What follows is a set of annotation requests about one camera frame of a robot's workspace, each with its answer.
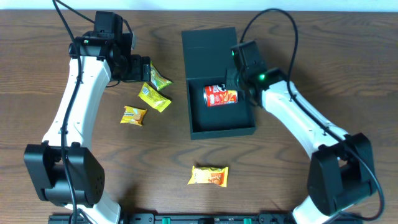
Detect red Pringles can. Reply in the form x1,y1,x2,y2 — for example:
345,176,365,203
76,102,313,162
203,84,238,107

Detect green snack packet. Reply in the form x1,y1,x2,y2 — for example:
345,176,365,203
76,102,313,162
150,62,172,91

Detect yellow snack packet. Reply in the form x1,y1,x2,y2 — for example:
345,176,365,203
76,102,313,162
138,83,171,113

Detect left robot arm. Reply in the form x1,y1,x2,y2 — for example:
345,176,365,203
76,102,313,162
24,30,149,223

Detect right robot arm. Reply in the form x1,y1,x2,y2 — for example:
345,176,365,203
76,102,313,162
226,41,381,223

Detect dark green open box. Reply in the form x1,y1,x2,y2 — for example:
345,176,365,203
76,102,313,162
182,27,256,140

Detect small orange biscuit packet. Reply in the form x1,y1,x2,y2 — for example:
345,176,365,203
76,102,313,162
120,106,147,126

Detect orange cracker packet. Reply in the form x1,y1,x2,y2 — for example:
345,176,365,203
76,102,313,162
188,166,229,187

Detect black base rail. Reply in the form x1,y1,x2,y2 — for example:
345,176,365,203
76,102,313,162
48,213,364,224

